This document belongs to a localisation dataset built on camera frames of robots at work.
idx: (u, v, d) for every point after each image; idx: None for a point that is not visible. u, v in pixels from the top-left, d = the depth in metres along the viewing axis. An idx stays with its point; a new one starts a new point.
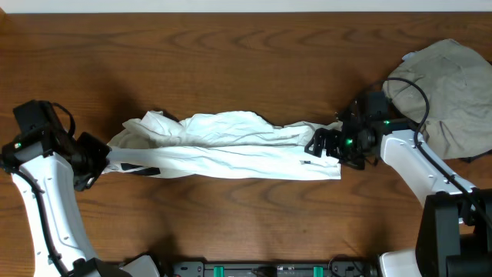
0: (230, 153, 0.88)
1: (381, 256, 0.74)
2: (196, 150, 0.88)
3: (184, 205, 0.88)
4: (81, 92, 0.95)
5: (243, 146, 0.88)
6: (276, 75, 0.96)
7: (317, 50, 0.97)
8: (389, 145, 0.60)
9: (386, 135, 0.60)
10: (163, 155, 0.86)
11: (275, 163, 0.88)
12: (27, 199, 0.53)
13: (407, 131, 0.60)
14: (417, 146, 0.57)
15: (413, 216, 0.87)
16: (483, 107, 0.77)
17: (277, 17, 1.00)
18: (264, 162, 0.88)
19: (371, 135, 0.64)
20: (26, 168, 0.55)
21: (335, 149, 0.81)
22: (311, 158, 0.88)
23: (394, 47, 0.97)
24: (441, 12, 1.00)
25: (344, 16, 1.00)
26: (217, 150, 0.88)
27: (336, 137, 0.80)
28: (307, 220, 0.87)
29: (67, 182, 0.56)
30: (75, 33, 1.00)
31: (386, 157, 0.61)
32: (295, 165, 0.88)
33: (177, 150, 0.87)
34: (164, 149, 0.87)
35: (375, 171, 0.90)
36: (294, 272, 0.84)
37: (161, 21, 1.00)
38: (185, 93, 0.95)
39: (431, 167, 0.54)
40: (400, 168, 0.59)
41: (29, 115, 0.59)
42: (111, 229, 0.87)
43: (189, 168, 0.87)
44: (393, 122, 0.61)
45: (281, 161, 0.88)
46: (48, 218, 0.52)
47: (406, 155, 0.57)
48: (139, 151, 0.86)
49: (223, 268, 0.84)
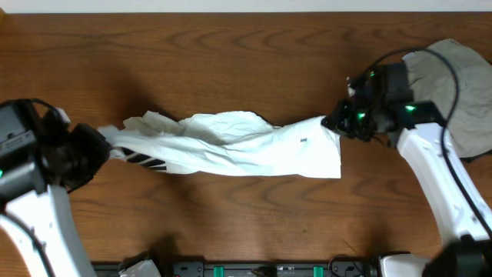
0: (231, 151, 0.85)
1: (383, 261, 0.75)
2: (199, 143, 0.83)
3: (184, 205, 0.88)
4: (82, 93, 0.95)
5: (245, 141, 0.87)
6: (276, 75, 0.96)
7: (318, 50, 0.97)
8: (410, 145, 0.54)
9: (408, 129, 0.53)
10: (161, 145, 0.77)
11: (274, 149, 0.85)
12: (25, 250, 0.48)
13: (433, 125, 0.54)
14: (442, 155, 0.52)
15: (412, 216, 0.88)
16: (483, 108, 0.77)
17: (278, 16, 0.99)
18: (267, 152, 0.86)
19: (390, 121, 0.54)
20: (14, 214, 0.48)
21: (342, 121, 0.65)
22: (313, 138, 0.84)
23: (394, 48, 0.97)
24: (441, 12, 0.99)
25: (344, 16, 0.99)
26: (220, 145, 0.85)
27: (345, 108, 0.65)
28: (308, 220, 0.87)
29: (68, 222, 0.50)
30: (75, 33, 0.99)
31: (404, 152, 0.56)
32: (295, 147, 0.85)
33: (180, 141, 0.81)
34: (159, 140, 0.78)
35: (376, 171, 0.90)
36: (294, 272, 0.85)
37: (162, 21, 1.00)
38: (185, 94, 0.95)
39: (458, 193, 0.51)
40: (420, 175, 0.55)
41: (2, 122, 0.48)
42: (111, 230, 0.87)
43: (190, 162, 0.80)
44: (417, 111, 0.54)
45: (280, 145, 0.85)
46: (55, 274, 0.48)
47: (431, 166, 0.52)
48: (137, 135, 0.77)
49: (223, 268, 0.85)
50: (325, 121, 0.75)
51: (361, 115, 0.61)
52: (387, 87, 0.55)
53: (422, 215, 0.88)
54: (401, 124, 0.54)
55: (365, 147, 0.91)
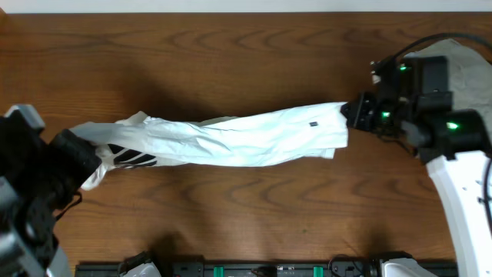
0: (226, 135, 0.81)
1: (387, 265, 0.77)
2: (189, 129, 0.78)
3: (184, 205, 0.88)
4: (83, 93, 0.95)
5: (243, 119, 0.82)
6: (276, 75, 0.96)
7: (317, 50, 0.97)
8: (445, 177, 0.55)
9: (449, 158, 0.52)
10: (150, 136, 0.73)
11: (283, 135, 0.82)
12: None
13: (476, 154, 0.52)
14: (483, 201, 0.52)
15: (412, 216, 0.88)
16: (483, 106, 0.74)
17: (279, 16, 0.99)
18: (267, 136, 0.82)
19: (426, 135, 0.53)
20: None
21: (362, 118, 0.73)
22: (324, 125, 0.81)
23: (393, 48, 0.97)
24: (441, 12, 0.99)
25: (344, 15, 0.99)
26: (210, 128, 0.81)
27: (366, 102, 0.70)
28: (308, 220, 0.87)
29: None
30: (74, 33, 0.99)
31: (442, 181, 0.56)
32: (306, 131, 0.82)
33: (171, 129, 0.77)
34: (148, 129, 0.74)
35: (376, 171, 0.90)
36: (294, 272, 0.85)
37: (161, 21, 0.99)
38: (185, 93, 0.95)
39: (491, 247, 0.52)
40: (450, 211, 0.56)
41: None
42: (111, 229, 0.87)
43: (184, 154, 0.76)
44: (461, 130, 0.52)
45: (289, 131, 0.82)
46: None
47: (469, 212, 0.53)
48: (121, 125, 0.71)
49: (223, 268, 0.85)
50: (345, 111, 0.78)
51: (386, 114, 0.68)
52: (422, 89, 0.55)
53: (422, 214, 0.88)
54: (438, 141, 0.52)
55: (365, 146, 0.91)
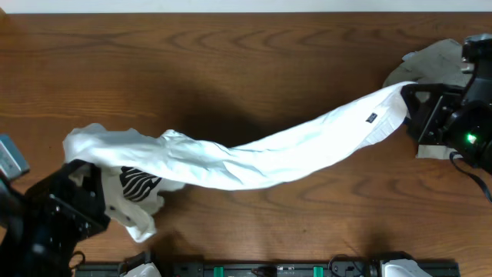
0: (260, 157, 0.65)
1: (387, 268, 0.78)
2: (210, 148, 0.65)
3: (184, 206, 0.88)
4: (83, 93, 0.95)
5: (278, 135, 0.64)
6: (276, 75, 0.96)
7: (317, 50, 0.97)
8: None
9: None
10: (169, 158, 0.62)
11: (327, 142, 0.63)
12: None
13: None
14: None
15: (412, 216, 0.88)
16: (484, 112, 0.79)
17: (278, 16, 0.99)
18: (308, 150, 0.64)
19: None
20: None
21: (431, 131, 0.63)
22: (381, 114, 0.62)
23: (393, 48, 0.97)
24: (441, 12, 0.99)
25: (344, 15, 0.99)
26: (241, 149, 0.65)
27: (444, 108, 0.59)
28: (308, 220, 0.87)
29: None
30: (74, 33, 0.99)
31: None
32: (360, 129, 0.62)
33: (192, 151, 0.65)
34: (158, 151, 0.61)
35: (376, 171, 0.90)
36: (294, 272, 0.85)
37: (161, 21, 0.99)
38: (185, 93, 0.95)
39: None
40: None
41: None
42: (111, 229, 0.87)
43: (210, 182, 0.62)
44: None
45: (336, 135, 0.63)
46: None
47: None
48: (136, 145, 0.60)
49: (223, 268, 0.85)
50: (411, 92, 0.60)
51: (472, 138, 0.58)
52: None
53: (423, 214, 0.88)
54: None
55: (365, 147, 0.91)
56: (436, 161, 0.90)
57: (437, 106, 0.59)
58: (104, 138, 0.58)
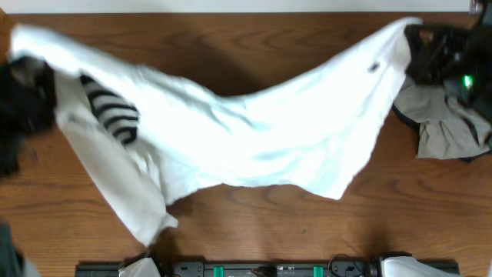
0: (252, 110, 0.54)
1: (385, 261, 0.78)
2: (200, 93, 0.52)
3: (184, 205, 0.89)
4: None
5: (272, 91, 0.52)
6: (275, 76, 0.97)
7: (317, 50, 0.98)
8: None
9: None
10: (141, 81, 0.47)
11: (322, 95, 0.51)
12: None
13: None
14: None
15: (412, 215, 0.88)
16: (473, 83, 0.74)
17: (279, 16, 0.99)
18: (304, 103, 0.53)
19: None
20: None
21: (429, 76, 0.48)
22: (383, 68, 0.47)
23: None
24: (442, 12, 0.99)
25: (344, 16, 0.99)
26: (229, 101, 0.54)
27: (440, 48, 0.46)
28: (308, 220, 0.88)
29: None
30: (74, 34, 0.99)
31: None
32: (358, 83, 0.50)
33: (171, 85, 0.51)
34: (132, 73, 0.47)
35: (376, 171, 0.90)
36: (294, 272, 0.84)
37: (161, 21, 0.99)
38: None
39: None
40: None
41: None
42: (111, 229, 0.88)
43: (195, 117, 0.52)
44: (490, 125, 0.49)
45: (334, 89, 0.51)
46: None
47: None
48: (106, 61, 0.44)
49: (223, 268, 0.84)
50: (416, 30, 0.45)
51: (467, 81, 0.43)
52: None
53: (423, 214, 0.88)
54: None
55: None
56: (436, 161, 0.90)
57: (437, 46, 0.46)
58: (56, 35, 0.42)
